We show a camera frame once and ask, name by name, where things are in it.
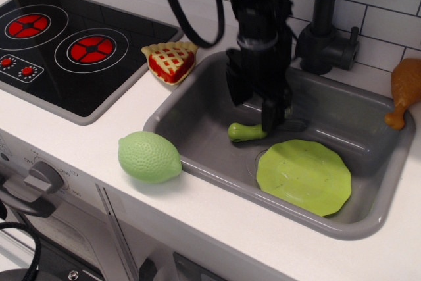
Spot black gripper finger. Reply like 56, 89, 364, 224
261, 99, 290, 133
226, 70, 253, 106

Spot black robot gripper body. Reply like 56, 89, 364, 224
225, 36, 293, 106

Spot green and grey toy spatula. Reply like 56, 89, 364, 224
228, 119, 307, 143

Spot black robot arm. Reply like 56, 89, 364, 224
226, 0, 293, 132

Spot grey toy sink basin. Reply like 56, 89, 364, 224
145, 53, 416, 240

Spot green plastic plate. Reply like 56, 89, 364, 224
257, 139, 352, 217

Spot black toy faucet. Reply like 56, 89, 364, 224
295, 0, 359, 75

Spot toy cherry pie slice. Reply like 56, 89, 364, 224
141, 41, 199, 86

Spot green toy lime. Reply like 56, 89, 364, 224
118, 131, 182, 184

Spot brown toy chicken drumstick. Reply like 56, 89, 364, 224
384, 58, 420, 130

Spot black toy stovetop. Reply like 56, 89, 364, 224
1, 0, 183, 125

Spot grey oven knob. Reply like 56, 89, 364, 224
24, 161, 64, 194

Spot black braided cable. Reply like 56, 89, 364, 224
159, 0, 226, 49

